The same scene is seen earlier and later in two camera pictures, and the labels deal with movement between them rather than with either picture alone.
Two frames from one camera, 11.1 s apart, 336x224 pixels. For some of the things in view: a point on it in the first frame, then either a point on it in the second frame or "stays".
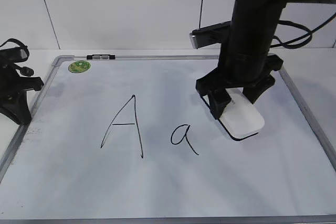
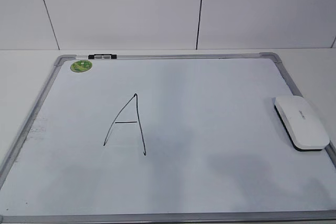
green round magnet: (79, 66) stays
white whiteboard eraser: (241, 119) -> (302, 124)
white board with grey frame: (128, 137) stays
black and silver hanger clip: (101, 56) stays
